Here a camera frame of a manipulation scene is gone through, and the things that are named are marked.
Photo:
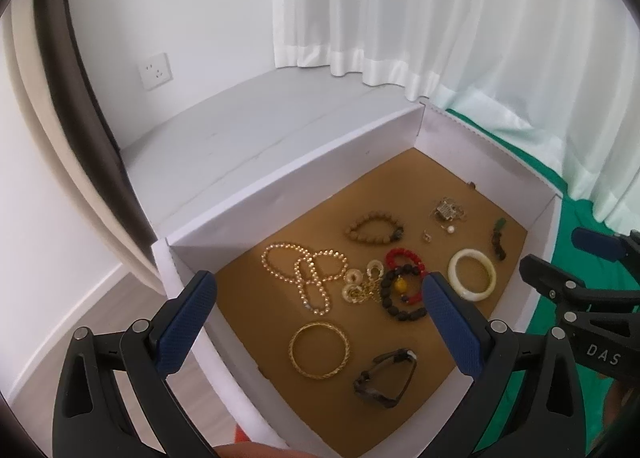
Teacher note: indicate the white ledge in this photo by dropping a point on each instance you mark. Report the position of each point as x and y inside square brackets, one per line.
[250, 123]

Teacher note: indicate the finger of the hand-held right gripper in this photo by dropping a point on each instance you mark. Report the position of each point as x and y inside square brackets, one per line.
[555, 284]
[597, 241]

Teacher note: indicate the white curtain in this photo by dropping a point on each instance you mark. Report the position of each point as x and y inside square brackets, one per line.
[425, 3]

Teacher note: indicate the white wall socket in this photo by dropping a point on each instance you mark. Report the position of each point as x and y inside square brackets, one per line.
[156, 71]

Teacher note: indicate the white bangle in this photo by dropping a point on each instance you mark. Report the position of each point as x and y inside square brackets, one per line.
[456, 280]

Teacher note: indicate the white cardboard box brown bottom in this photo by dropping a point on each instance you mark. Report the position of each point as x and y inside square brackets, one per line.
[310, 198]

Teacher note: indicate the gold bangle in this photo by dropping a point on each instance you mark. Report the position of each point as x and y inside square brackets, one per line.
[295, 358]

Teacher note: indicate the dark brown curved frame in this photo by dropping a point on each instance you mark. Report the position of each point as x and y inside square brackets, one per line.
[85, 103]

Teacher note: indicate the person's right forearm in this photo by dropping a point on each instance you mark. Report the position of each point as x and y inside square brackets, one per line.
[622, 403]

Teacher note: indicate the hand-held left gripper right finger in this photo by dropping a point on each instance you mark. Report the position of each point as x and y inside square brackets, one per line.
[452, 323]

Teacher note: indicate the dark brown wristwatch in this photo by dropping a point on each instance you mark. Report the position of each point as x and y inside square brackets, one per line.
[367, 383]

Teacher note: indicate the green cloth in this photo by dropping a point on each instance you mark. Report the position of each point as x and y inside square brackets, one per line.
[550, 238]

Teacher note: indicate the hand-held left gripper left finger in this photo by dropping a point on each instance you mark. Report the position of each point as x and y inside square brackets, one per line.
[187, 320]

